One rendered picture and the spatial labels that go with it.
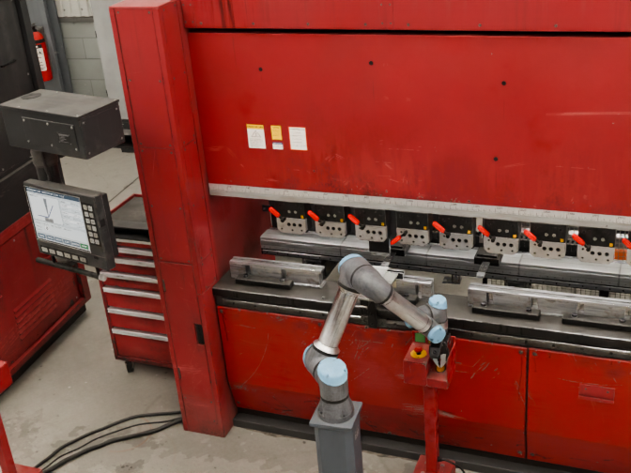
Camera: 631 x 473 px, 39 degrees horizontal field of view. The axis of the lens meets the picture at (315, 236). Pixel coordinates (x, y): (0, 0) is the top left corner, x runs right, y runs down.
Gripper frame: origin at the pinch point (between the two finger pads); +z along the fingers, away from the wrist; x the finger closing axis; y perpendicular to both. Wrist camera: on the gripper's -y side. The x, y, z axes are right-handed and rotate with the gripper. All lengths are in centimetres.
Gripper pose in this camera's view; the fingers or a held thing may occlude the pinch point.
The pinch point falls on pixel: (439, 366)
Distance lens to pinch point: 405.1
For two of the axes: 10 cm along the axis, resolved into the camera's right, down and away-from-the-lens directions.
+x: -9.3, -0.9, 3.6
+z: 1.1, 8.6, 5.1
